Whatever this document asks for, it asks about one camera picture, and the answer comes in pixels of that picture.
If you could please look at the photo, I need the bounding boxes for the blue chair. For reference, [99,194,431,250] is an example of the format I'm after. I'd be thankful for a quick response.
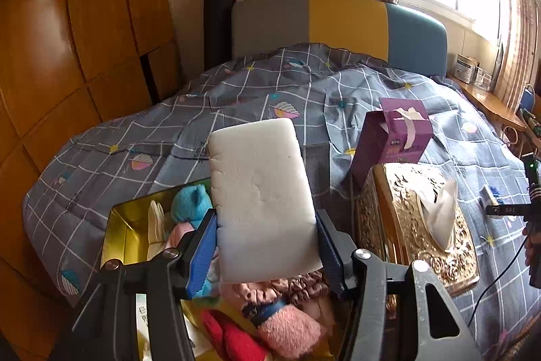
[519,84,537,112]

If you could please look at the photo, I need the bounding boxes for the grey checked bedspread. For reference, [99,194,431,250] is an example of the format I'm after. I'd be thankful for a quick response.
[23,43,541,361]

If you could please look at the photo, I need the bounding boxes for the wooden wardrobe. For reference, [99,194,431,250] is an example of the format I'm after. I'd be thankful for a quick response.
[0,0,182,361]

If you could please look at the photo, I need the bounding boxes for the black rolled mat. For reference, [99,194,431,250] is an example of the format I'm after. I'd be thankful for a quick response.
[204,0,234,71]

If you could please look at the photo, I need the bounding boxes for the small blue white box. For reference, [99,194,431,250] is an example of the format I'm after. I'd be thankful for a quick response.
[482,185,504,220]

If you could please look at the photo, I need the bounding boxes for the white sponge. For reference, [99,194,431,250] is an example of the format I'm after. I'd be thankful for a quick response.
[208,118,317,284]

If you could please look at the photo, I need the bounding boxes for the white plastic packet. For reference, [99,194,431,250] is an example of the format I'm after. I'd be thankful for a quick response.
[134,292,208,359]

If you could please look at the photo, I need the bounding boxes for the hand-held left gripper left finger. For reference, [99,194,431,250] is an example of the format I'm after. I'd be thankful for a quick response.
[48,209,218,361]

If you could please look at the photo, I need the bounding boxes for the red fluffy sock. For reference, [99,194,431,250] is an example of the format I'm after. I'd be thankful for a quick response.
[200,309,271,361]

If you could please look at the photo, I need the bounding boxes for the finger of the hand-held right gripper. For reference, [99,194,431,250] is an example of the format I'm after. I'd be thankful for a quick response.
[486,204,529,218]

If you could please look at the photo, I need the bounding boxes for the teal fluffy socks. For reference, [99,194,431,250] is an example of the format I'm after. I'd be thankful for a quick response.
[170,184,213,227]

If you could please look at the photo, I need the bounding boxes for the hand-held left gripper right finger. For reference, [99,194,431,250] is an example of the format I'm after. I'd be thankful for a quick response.
[316,210,483,361]

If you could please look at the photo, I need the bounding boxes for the gold tin box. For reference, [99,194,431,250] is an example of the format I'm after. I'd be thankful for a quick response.
[100,177,351,361]

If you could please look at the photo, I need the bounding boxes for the wooden desk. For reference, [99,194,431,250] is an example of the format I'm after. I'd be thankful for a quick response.
[449,74,531,133]

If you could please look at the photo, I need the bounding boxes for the pink cloth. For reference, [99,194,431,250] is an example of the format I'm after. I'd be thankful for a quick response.
[165,223,199,256]

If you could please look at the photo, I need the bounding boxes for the pink fluffy socks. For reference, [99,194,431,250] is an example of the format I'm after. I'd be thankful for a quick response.
[220,280,329,360]

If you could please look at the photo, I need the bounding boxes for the purple tissue box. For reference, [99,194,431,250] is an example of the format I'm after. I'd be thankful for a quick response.
[350,97,434,189]

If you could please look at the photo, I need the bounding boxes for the pink scrunchie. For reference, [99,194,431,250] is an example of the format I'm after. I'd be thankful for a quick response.
[270,274,329,304]

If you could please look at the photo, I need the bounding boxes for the grey yellow blue headboard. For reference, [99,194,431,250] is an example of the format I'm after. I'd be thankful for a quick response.
[230,0,449,78]

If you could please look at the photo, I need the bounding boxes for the white boxes on shelf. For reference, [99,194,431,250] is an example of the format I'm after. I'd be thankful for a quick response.
[454,54,480,85]

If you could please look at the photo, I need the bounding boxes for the black cable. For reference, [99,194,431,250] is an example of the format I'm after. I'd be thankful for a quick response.
[468,236,531,325]

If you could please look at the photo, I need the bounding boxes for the gold ornate tissue box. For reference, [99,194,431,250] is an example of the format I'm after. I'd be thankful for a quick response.
[356,162,481,299]

